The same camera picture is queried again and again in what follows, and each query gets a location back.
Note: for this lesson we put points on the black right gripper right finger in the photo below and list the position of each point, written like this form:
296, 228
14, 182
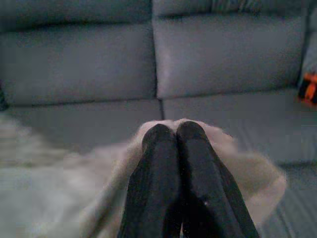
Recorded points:
205, 188

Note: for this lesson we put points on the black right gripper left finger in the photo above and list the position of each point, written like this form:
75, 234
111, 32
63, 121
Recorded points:
156, 178

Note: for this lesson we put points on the beige dotted pillow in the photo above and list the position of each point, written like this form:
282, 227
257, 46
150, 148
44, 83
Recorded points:
62, 193

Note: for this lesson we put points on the dark leather sofa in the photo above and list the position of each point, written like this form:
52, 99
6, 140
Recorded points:
223, 62

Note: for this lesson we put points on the orange and black item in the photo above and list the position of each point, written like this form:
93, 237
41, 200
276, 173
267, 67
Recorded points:
309, 90

